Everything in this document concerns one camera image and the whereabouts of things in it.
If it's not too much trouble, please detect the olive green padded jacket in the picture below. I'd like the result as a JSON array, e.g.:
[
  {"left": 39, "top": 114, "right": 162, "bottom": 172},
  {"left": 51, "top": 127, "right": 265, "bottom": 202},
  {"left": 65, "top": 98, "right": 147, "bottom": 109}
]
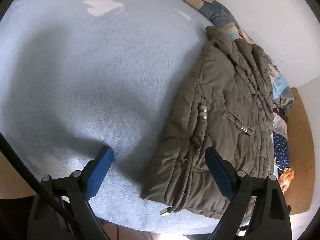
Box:
[{"left": 141, "top": 27, "right": 273, "bottom": 219}]

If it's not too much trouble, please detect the orange patterned cloth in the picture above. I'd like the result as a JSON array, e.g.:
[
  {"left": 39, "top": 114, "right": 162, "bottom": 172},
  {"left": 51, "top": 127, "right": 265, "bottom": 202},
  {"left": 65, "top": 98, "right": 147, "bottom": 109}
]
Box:
[{"left": 278, "top": 168, "right": 295, "bottom": 193}]

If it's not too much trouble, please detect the navy star pattern pillow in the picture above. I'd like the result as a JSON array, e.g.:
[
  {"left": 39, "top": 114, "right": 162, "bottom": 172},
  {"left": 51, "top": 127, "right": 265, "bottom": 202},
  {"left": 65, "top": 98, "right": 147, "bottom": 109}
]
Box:
[{"left": 271, "top": 108, "right": 292, "bottom": 172}]

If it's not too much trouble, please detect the wooden headboard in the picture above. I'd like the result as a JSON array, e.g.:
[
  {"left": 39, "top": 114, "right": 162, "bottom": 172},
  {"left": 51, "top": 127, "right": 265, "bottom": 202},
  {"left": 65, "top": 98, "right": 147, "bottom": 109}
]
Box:
[{"left": 284, "top": 88, "right": 315, "bottom": 215}]

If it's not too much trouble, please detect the light blue fleece bed blanket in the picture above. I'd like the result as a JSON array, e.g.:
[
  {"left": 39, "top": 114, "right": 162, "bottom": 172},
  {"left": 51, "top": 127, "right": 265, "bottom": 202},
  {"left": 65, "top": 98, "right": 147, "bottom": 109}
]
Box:
[{"left": 1, "top": 0, "right": 217, "bottom": 234}]

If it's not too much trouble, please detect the patchwork cartoon quilt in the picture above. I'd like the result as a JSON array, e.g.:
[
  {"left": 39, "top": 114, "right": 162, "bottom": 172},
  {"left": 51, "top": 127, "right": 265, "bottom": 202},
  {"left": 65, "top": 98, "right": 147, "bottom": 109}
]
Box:
[{"left": 146, "top": 0, "right": 295, "bottom": 116}]

